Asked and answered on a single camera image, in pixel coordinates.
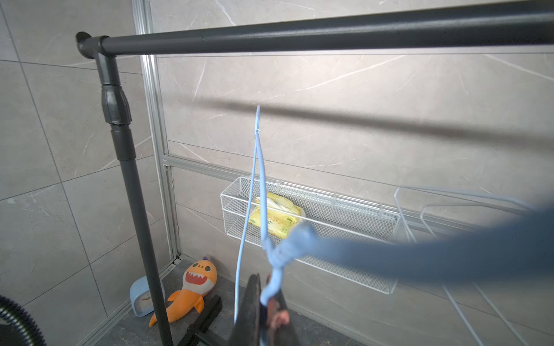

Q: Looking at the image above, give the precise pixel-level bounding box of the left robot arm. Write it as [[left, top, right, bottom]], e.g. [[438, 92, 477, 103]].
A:
[[1, 296, 46, 345]]

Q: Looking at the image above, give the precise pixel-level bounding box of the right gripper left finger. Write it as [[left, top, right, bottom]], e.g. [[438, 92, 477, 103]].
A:
[[227, 274, 261, 346]]

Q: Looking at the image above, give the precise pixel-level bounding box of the white wire hanger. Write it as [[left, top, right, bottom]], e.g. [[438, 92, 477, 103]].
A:
[[393, 186, 537, 345], [419, 203, 542, 345]]

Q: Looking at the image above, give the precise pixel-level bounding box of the white wire mesh basket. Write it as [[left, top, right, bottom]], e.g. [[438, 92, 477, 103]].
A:
[[220, 177, 409, 295]]

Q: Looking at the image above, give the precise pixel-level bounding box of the light blue wire hanger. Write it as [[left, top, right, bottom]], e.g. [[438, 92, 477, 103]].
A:
[[233, 104, 554, 323]]

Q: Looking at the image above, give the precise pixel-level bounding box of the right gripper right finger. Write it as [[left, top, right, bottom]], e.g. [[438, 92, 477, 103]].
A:
[[263, 290, 301, 346]]

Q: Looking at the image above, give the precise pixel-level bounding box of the orange toy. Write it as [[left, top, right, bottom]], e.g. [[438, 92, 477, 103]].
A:
[[166, 257, 218, 323]]

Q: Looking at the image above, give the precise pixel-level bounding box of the black clothes rack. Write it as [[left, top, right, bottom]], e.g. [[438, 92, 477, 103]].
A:
[[76, 1, 553, 345]]

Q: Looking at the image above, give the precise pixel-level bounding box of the yellow tissue pack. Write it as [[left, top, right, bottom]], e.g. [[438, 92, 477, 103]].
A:
[[266, 193, 306, 239]]

